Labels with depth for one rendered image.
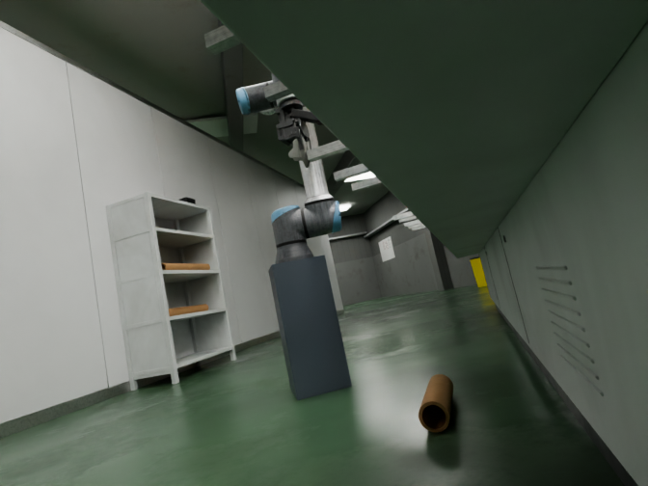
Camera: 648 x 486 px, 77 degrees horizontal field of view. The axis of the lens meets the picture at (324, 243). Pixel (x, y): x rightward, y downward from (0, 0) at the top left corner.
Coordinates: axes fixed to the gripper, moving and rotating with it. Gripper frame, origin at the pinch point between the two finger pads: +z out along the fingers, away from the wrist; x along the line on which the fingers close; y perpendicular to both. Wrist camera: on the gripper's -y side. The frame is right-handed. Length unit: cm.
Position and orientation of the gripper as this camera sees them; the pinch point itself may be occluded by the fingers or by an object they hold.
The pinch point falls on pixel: (308, 162)
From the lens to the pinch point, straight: 130.4
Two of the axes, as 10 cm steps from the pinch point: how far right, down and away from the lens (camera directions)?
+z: 1.8, 9.8, -1.2
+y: -9.2, 2.1, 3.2
